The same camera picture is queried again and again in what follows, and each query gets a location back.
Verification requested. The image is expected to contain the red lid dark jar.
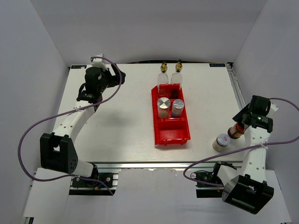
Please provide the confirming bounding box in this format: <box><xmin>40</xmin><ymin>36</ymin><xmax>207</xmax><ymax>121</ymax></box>
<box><xmin>228</xmin><ymin>123</ymin><xmax>244</xmax><ymax>140</ymax></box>

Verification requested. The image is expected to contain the white lid spice jar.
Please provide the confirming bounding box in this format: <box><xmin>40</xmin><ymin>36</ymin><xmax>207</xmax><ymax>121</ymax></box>
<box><xmin>212</xmin><ymin>133</ymin><xmax>231</xmax><ymax>152</ymax></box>

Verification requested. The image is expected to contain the clear glass cruet bottle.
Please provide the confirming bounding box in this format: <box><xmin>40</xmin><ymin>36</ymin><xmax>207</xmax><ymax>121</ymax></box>
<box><xmin>157</xmin><ymin>62</ymin><xmax>169</xmax><ymax>98</ymax></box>

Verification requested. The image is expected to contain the steel lid white powder jar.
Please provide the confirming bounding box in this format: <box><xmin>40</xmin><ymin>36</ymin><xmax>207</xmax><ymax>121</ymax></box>
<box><xmin>157</xmin><ymin>97</ymin><xmax>171</xmax><ymax>119</ymax></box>

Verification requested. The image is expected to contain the dark sauce cruet bottle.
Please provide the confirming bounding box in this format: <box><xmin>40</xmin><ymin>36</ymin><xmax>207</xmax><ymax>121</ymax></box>
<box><xmin>168</xmin><ymin>58</ymin><xmax>183</xmax><ymax>99</ymax></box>

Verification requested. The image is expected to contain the blue label white shaker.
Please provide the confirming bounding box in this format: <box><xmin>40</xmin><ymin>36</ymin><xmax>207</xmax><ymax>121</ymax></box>
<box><xmin>171</xmin><ymin>99</ymin><xmax>185</xmax><ymax>118</ymax></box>

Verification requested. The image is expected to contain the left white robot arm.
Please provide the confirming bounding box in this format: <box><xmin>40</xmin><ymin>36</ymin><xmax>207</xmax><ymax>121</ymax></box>
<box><xmin>40</xmin><ymin>64</ymin><xmax>126</xmax><ymax>186</ymax></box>

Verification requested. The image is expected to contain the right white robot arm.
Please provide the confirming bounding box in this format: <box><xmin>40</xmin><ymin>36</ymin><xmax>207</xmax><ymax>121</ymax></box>
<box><xmin>211</xmin><ymin>95</ymin><xmax>274</xmax><ymax>215</ymax></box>

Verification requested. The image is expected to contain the left blue table sticker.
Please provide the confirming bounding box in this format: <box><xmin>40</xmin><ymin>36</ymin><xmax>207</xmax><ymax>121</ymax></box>
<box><xmin>71</xmin><ymin>65</ymin><xmax>87</xmax><ymax>69</ymax></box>

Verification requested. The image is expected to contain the blue table sticker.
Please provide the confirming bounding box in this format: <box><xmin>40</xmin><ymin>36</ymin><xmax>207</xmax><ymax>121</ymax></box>
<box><xmin>71</xmin><ymin>65</ymin><xmax>87</xmax><ymax>69</ymax></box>
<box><xmin>209</xmin><ymin>63</ymin><xmax>226</xmax><ymax>67</ymax></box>

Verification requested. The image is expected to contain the right blue table sticker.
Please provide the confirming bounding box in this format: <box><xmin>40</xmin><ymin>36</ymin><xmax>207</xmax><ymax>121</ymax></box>
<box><xmin>209</xmin><ymin>63</ymin><xmax>226</xmax><ymax>67</ymax></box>

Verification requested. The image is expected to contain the red plastic divided bin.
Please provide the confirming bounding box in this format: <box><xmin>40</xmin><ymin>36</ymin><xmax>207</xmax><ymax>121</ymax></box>
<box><xmin>151</xmin><ymin>86</ymin><xmax>191</xmax><ymax>146</ymax></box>

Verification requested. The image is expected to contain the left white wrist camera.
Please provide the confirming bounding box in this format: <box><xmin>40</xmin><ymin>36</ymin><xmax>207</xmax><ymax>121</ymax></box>
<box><xmin>91</xmin><ymin>54</ymin><xmax>107</xmax><ymax>70</ymax></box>

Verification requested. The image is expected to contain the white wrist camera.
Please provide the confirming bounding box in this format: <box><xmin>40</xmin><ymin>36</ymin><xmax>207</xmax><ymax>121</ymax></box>
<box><xmin>91</xmin><ymin>54</ymin><xmax>107</xmax><ymax>70</ymax></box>
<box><xmin>267</xmin><ymin>102</ymin><xmax>279</xmax><ymax>117</ymax></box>

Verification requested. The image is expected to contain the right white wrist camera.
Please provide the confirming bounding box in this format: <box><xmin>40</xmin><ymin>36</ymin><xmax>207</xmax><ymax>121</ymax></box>
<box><xmin>267</xmin><ymin>102</ymin><xmax>279</xmax><ymax>117</ymax></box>

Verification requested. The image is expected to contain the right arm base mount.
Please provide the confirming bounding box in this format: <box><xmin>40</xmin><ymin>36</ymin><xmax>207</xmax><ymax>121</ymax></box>
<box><xmin>190</xmin><ymin>161</ymin><xmax>237</xmax><ymax>198</ymax></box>

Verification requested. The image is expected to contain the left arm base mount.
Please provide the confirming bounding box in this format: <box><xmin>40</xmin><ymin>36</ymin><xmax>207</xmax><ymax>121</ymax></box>
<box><xmin>69</xmin><ymin>169</ymin><xmax>116</xmax><ymax>196</ymax></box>

